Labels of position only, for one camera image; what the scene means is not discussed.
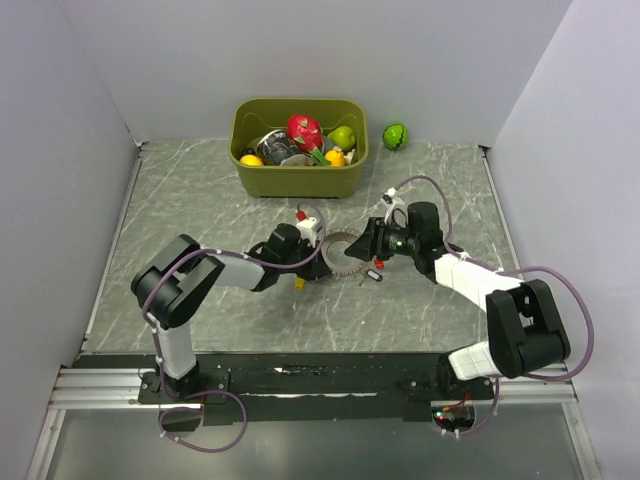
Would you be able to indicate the red dragon fruit toy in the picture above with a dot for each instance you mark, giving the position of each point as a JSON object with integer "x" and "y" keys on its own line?
{"x": 305, "y": 132}

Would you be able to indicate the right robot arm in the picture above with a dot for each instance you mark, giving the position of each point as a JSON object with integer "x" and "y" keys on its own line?
{"x": 524, "y": 327}

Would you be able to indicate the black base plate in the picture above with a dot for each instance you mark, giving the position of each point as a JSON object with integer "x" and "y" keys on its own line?
{"x": 230, "y": 387}

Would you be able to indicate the olive green plastic bin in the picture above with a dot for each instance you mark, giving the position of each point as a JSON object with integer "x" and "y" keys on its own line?
{"x": 257, "y": 117}

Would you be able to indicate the green watermelon toy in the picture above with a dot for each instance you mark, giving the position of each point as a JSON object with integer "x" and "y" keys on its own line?
{"x": 395, "y": 136}

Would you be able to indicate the yellow lemon toy right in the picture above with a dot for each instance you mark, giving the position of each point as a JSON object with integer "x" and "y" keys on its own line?
{"x": 335, "y": 158}

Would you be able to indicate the yellow lemon toy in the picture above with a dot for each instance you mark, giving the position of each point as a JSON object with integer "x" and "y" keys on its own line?
{"x": 335, "y": 158}
{"x": 251, "y": 160}

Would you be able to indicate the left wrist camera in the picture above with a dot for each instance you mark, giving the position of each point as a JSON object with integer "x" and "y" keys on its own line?
{"x": 310, "y": 230}

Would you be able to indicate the green pear toy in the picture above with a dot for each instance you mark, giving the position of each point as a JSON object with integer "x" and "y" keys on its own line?
{"x": 343, "y": 137}

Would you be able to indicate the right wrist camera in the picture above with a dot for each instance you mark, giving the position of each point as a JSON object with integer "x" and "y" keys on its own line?
{"x": 391, "y": 200}

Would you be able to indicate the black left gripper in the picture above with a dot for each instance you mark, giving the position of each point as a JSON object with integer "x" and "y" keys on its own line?
{"x": 317, "y": 269}

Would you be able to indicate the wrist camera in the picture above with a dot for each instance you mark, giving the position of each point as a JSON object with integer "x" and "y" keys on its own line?
{"x": 310, "y": 230}
{"x": 391, "y": 200}

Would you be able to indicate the yellow lemon toy left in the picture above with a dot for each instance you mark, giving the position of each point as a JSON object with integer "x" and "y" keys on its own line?
{"x": 251, "y": 160}

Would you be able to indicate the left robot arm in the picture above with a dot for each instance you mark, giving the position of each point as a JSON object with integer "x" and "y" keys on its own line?
{"x": 173, "y": 285}

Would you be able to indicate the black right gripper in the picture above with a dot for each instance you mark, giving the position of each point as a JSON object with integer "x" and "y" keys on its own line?
{"x": 372, "y": 242}

